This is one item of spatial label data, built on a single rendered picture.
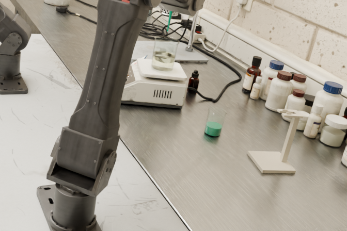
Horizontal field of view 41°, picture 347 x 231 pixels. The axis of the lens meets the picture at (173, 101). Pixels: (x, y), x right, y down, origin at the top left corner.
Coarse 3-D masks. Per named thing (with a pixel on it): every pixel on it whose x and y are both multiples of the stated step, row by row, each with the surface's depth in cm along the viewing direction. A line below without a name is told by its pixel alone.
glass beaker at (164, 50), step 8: (160, 40) 120; (168, 40) 121; (176, 40) 120; (160, 48) 116; (168, 48) 116; (176, 48) 117; (152, 56) 119; (160, 56) 117; (168, 56) 117; (152, 64) 119; (160, 64) 117; (168, 64) 118; (168, 72) 119
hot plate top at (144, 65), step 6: (138, 60) 124; (144, 60) 125; (150, 60) 126; (138, 66) 121; (144, 66) 120; (150, 66) 121; (174, 66) 125; (180, 66) 126; (144, 72) 116; (150, 72) 117; (156, 72) 118; (174, 72) 120; (180, 72) 121; (168, 78) 117; (174, 78) 117; (180, 78) 118; (186, 78) 118
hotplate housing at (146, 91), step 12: (132, 84) 116; (144, 84) 116; (156, 84) 117; (168, 84) 118; (180, 84) 118; (132, 96) 117; (144, 96) 117; (156, 96) 118; (168, 96) 118; (180, 96) 119; (180, 108) 121
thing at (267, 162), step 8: (280, 112) 98; (288, 112) 97; (296, 112) 98; (296, 120) 98; (296, 128) 99; (288, 136) 100; (288, 144) 101; (248, 152) 104; (256, 152) 104; (264, 152) 105; (272, 152) 106; (288, 152) 102; (256, 160) 101; (264, 160) 101; (272, 160) 102; (280, 160) 103; (264, 168) 98; (272, 168) 99; (280, 168) 99; (288, 168) 100
